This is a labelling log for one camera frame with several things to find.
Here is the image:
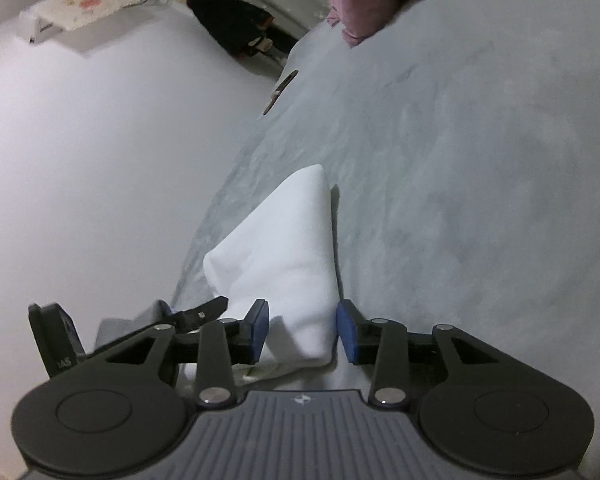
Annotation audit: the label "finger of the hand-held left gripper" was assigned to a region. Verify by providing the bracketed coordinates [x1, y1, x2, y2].
[169, 296, 229, 335]

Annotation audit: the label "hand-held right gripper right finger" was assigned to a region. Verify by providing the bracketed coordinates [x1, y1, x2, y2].
[335, 299, 503, 406]

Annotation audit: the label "grey bed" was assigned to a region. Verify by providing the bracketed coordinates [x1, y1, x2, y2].
[172, 0, 600, 411]

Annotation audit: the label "white air conditioner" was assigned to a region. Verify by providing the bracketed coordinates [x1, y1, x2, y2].
[20, 0, 131, 58]

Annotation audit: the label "white sweatshirt with orange print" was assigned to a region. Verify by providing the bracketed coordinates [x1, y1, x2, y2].
[180, 164, 343, 386]

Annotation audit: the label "pink quilt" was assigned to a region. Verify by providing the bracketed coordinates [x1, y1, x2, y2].
[325, 0, 486, 48]

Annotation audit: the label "dark hanging clothes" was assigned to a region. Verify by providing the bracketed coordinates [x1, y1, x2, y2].
[186, 0, 301, 61]

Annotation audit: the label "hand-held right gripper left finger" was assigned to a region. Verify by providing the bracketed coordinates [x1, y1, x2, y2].
[104, 298, 271, 407]

